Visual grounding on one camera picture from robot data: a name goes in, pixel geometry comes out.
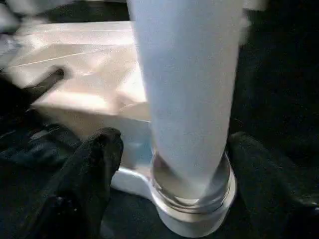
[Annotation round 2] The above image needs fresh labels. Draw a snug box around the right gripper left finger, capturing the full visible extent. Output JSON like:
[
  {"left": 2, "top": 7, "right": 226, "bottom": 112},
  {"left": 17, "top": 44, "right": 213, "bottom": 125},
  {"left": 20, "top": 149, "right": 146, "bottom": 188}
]
[{"left": 21, "top": 126, "right": 125, "bottom": 239}]

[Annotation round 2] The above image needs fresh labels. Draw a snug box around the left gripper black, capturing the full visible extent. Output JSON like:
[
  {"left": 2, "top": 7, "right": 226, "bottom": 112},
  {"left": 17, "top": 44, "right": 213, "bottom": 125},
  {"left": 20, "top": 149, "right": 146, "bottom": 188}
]
[{"left": 0, "top": 68, "right": 67, "bottom": 112}]

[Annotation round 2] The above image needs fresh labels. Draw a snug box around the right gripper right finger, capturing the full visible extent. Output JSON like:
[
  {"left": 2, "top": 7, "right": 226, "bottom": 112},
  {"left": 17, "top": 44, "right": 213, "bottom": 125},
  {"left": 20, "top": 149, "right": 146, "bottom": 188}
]
[{"left": 227, "top": 131, "right": 319, "bottom": 239}]

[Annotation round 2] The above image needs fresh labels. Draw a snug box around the white plastic table top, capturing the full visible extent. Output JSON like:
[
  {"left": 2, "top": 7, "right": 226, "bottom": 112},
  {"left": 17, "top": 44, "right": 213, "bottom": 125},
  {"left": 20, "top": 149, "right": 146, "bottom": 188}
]
[{"left": 6, "top": 20, "right": 238, "bottom": 239}]

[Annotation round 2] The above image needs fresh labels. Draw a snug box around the white plastic table leg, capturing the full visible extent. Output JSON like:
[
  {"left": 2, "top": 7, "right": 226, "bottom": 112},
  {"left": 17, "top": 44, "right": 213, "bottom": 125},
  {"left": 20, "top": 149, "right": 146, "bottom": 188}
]
[{"left": 125, "top": 0, "right": 244, "bottom": 208}]

